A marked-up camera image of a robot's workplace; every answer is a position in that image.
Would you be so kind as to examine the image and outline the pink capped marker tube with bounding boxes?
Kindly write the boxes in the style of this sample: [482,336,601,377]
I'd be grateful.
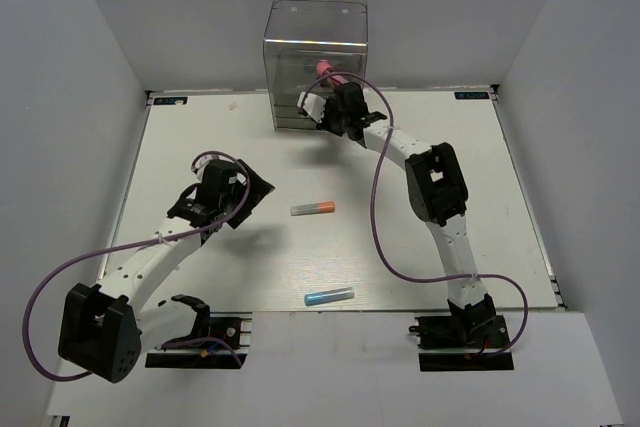
[316,59,347,88]

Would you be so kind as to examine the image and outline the blue capped highlighter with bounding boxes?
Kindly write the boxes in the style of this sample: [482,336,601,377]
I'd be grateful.
[304,287,355,307]

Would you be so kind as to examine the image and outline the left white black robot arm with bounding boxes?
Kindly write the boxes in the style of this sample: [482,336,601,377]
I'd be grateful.
[58,157,275,383]

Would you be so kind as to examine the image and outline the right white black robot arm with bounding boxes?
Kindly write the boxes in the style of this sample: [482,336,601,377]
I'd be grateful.
[312,82,496,346]

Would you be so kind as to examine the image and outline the orange capped highlighter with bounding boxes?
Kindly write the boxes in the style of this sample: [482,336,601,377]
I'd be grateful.
[290,201,336,217]

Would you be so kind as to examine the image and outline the clear acrylic drawer organizer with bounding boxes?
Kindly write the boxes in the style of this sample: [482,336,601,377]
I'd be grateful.
[263,0,368,130]

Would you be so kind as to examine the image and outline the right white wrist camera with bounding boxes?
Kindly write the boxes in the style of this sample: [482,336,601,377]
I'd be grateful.
[297,92,326,123]

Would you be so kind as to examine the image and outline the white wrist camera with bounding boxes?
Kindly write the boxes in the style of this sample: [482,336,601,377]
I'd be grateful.
[297,92,326,123]
[191,155,211,173]

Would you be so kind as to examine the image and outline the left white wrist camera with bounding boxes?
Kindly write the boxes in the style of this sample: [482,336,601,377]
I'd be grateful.
[191,155,211,173]

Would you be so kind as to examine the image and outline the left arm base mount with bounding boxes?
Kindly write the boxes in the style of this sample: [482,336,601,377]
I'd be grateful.
[140,294,252,370]

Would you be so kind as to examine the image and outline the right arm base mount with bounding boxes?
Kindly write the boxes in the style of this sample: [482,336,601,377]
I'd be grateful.
[408,312,514,373]

